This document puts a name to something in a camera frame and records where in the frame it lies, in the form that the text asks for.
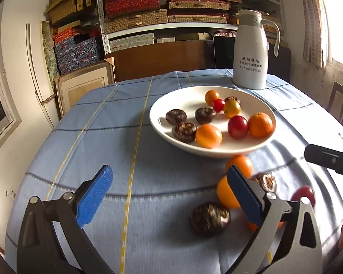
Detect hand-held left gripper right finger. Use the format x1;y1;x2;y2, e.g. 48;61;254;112
226;165;323;274

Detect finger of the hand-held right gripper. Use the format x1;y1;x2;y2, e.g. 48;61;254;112
304;144;343;183

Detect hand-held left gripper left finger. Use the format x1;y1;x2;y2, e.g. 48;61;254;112
16;165;115;274

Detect large smooth orange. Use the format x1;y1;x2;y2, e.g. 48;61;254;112
195;124;223;149

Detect large dimpled mandarin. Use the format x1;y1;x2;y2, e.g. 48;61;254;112
248;112;274;138

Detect small yellow-orange fruit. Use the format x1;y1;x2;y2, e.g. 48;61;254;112
223;100;242;118

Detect white oval plate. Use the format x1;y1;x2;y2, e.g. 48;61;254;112
149;86;277;159

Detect small red plum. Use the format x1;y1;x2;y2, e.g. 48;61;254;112
212;99;226;113

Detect small smooth orange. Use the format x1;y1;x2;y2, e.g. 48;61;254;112
205;90;221;106

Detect wooden chair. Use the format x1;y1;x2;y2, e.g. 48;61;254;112
327;81;343;129

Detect blue plaid tablecloth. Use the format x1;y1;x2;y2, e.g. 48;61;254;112
4;68;343;274

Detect white framed dark picture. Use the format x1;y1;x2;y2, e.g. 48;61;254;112
0;8;23;164

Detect bamboo window blind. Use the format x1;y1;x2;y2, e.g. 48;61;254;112
299;0;329;69

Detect white thermos jug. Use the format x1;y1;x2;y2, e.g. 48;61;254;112
232;9;281;90

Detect white leaning board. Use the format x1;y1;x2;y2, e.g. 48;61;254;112
26;23;58;121

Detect stack of blue patterned boxes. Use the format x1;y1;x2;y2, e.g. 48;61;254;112
54;36;102;76

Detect green marbled slab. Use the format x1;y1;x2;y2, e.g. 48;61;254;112
40;21;60;78

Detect brown wooden board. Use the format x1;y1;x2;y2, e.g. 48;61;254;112
104;40;216;82

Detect stack of orange patterned boxes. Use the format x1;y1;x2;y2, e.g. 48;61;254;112
52;28;83;45

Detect white metal shelf rack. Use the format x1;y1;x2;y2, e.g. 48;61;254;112
96;0;285;55

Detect stack of tan woven boxes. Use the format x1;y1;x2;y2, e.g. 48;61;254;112
101;0;283;52

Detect pile of small woven boxes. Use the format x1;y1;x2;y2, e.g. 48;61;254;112
47;0;97;25

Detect stack of red patterned boxes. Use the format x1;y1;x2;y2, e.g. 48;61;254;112
103;0;172;19

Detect light wooden picture frame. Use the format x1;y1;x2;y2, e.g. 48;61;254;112
55;57;116;118

